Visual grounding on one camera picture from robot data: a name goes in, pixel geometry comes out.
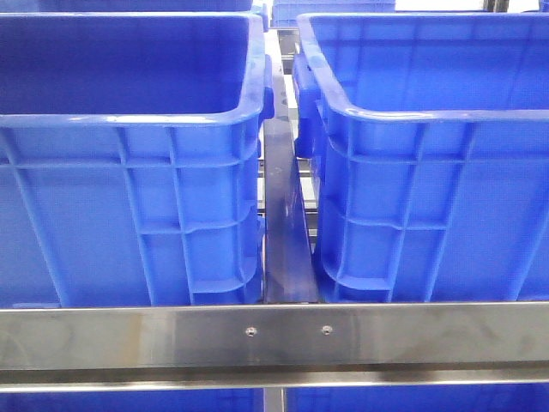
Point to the blue bin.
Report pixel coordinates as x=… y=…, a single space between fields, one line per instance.
x=429 y=138
x=129 y=158

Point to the blue bin at left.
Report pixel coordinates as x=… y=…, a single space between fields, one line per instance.
x=129 y=158

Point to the steel rack centre divider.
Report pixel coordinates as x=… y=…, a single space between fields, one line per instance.
x=289 y=273

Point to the steel rack front rail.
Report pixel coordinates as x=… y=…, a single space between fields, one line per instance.
x=201 y=347

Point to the blue front right bin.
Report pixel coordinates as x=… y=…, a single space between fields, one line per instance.
x=429 y=138

